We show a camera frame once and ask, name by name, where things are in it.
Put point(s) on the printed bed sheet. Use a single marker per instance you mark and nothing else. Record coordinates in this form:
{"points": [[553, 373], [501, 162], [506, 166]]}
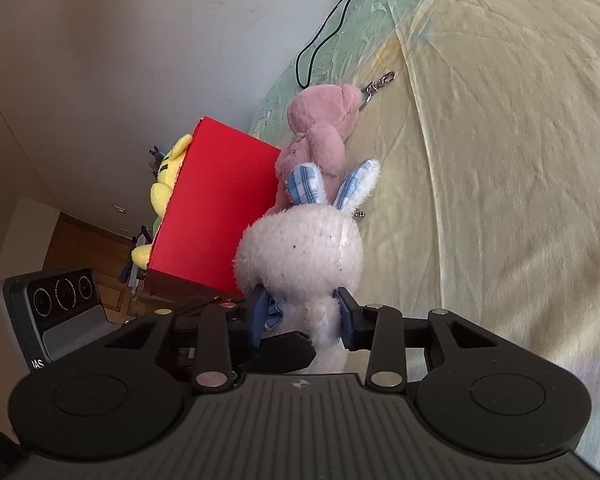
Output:
{"points": [[480, 160]]}

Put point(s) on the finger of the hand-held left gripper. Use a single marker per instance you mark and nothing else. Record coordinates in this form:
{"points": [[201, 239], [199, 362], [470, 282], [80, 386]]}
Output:
{"points": [[290, 352], [187, 307]]}

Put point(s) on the white rabbit plush toy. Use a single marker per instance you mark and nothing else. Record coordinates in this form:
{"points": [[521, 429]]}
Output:
{"points": [[300, 255]]}

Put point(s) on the wooden door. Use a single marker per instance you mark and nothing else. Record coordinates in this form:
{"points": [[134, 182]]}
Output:
{"points": [[90, 255]]}

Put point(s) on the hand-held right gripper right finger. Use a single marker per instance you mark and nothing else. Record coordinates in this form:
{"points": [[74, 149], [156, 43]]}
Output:
{"points": [[347, 320]]}

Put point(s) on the yellow tiger plush toy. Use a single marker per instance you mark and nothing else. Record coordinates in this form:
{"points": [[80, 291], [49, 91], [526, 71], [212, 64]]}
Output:
{"points": [[165, 195]]}

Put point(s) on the red cardboard box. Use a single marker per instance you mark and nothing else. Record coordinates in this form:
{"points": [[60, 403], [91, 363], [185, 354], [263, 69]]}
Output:
{"points": [[215, 200]]}

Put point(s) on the pink plush toy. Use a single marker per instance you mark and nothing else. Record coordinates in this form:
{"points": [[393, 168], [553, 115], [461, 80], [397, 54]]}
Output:
{"points": [[315, 130]]}

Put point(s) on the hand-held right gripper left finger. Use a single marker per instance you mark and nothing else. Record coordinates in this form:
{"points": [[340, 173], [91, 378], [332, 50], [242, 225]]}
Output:
{"points": [[256, 325]]}

